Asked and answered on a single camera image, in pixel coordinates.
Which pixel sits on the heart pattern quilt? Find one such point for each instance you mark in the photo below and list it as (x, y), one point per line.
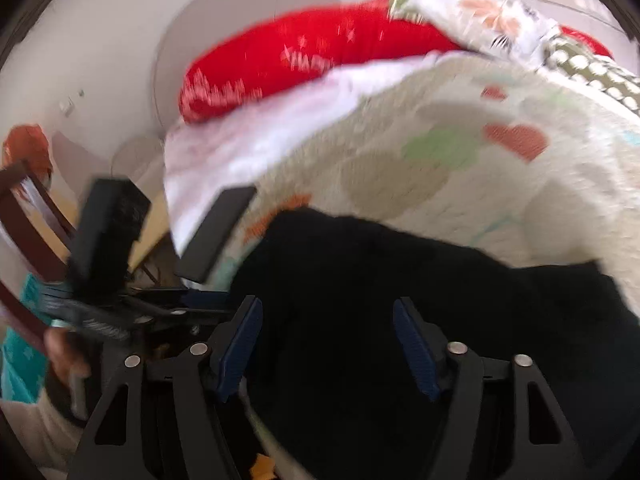
(527, 168)

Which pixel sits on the pink white bed sheet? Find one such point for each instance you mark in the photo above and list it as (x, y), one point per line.
(201, 160)

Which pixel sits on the floral white pillow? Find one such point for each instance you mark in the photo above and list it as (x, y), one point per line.
(509, 30)

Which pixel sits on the green white patterned bolster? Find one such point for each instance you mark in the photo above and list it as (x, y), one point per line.
(578, 63)

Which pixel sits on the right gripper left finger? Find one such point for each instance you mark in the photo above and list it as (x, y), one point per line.
(176, 418)

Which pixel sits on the beige round headboard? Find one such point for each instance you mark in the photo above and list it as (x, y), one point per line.
(196, 28)

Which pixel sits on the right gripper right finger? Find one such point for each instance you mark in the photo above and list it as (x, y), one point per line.
(495, 419)

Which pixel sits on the red long pillow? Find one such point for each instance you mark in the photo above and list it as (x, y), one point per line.
(298, 47)

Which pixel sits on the dark wooden chair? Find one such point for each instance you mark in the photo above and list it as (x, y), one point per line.
(31, 245)

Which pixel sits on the black pants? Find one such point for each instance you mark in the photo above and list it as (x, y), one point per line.
(351, 378)

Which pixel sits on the left hand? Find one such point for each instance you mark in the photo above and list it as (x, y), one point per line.
(64, 356)

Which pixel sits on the black smartphone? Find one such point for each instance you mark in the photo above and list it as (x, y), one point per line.
(208, 241)

